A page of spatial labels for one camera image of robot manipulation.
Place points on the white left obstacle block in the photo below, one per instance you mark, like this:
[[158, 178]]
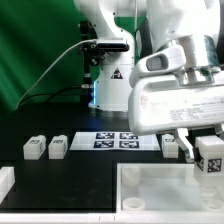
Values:
[[7, 180]]

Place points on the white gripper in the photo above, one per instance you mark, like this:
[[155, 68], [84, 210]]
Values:
[[160, 104]]

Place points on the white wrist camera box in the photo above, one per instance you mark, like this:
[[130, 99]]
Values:
[[157, 64]]

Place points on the white sheet with tags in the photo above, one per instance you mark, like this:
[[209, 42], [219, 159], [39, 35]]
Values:
[[114, 141]]

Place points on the white square tabletop part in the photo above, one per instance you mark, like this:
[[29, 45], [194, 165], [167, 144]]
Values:
[[167, 194]]

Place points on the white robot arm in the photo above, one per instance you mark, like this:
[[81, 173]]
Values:
[[128, 30]]

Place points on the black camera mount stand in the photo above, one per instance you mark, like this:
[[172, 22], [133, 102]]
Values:
[[91, 58]]

